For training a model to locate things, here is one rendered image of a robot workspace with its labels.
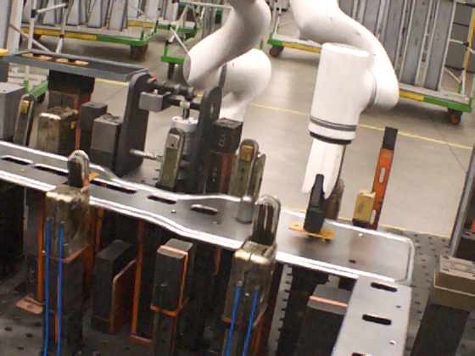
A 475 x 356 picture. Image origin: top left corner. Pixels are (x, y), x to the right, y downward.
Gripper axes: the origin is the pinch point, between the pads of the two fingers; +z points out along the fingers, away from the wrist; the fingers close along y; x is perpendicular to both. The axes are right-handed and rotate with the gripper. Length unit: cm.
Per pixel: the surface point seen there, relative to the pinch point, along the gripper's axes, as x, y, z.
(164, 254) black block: -20.4, 20.3, 4.8
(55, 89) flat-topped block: -72, -30, -6
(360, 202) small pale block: 7.2, -10.8, -1.4
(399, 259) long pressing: 17.3, 1.4, 3.6
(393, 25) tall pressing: -23, -728, 3
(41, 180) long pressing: -53, 7, 4
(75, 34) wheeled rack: -404, -647, 78
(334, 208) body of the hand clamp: 2.2, -13.1, 1.9
